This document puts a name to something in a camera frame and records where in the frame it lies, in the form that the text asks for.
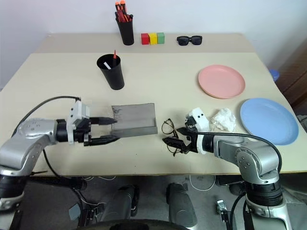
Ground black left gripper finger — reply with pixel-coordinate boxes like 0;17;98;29
90;116;118;126
84;135;121;147

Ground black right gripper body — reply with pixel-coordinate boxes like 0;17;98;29
184;116;200;154

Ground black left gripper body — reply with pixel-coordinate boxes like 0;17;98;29
73;116;94;147

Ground thin dark-framed eyeglasses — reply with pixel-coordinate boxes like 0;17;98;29
161;118;183;157

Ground grey open glasses case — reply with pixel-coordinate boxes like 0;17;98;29
111;103;158;138

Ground wide black plastic cup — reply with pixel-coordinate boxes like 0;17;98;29
96;54;126;91

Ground crumpled white tissue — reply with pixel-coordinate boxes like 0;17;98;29
209;107;237;132

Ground dark rounded shape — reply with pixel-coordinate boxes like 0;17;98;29
105;184;140;222
165;182;198;229

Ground pink plate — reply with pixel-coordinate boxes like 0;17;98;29
198;64;247;100

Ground blue plate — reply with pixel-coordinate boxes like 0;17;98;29
240;97;300;146

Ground tall black pen holder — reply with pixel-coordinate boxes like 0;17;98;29
116;13;135;46

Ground black sunglasses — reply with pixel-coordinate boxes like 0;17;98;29
176;35;203;47

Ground yellow cube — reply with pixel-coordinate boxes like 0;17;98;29
148;33;159;46

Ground blue round container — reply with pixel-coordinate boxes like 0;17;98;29
268;69;280;82

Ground brown wooden cabinet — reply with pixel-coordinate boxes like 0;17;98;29
275;40;307;109

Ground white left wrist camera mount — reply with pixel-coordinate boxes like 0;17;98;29
66;100;92;144

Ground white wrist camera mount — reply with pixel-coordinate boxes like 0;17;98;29
66;100;92;144
186;107;212;154

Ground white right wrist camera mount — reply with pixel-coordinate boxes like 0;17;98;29
186;107;212;154

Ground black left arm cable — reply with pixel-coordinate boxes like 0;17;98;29
11;95;82;179

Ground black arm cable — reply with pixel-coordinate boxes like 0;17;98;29
196;131;283;173
11;95;82;179

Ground white looped cable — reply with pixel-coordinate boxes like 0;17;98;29
189;174;217;192

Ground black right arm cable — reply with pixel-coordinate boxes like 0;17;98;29
196;131;283;173

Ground small grey metal bracket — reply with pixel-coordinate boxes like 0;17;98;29
216;199;229;217

